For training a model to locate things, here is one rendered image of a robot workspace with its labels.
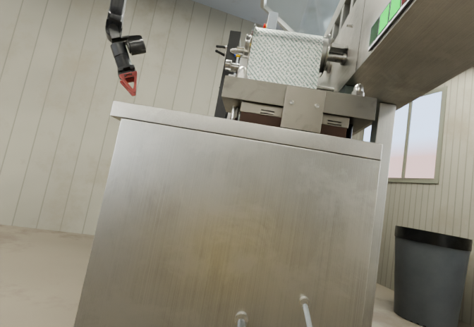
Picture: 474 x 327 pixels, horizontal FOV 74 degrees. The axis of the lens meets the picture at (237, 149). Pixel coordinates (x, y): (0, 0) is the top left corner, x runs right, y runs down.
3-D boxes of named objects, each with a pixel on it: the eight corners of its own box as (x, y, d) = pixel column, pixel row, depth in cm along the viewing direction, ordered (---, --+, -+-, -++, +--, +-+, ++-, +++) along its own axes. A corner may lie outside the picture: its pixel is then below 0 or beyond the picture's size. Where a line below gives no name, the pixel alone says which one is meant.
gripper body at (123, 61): (135, 76, 131) (130, 59, 131) (135, 68, 121) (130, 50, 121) (119, 79, 129) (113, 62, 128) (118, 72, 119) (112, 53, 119)
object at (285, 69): (240, 102, 104) (250, 50, 106) (312, 113, 102) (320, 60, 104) (240, 102, 103) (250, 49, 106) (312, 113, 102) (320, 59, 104)
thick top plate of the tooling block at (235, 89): (226, 112, 99) (229, 94, 100) (354, 132, 96) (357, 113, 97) (221, 96, 83) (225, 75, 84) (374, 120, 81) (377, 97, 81)
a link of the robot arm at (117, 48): (109, 46, 126) (108, 41, 121) (127, 43, 128) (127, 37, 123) (115, 63, 126) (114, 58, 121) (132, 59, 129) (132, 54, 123)
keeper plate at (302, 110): (279, 128, 81) (286, 87, 83) (318, 134, 81) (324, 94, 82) (280, 126, 79) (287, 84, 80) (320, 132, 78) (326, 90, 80)
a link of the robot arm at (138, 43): (108, 34, 128) (106, 24, 120) (136, 29, 132) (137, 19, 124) (117, 62, 129) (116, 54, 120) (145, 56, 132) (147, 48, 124)
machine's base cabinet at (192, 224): (204, 261, 315) (219, 175, 327) (268, 273, 311) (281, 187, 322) (27, 511, 66) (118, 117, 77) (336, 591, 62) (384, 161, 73)
